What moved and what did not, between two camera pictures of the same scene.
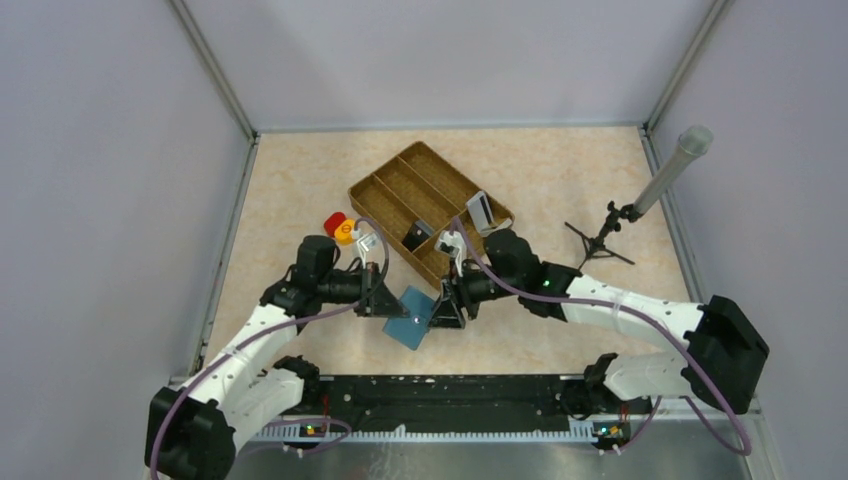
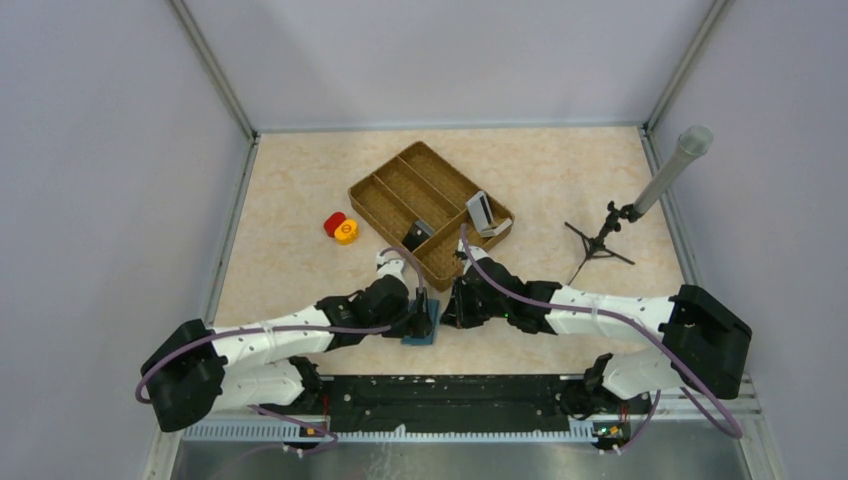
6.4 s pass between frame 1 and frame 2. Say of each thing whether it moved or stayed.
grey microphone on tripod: stayed
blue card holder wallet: moved
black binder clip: stayed
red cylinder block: stayed
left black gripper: moved
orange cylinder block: stayed
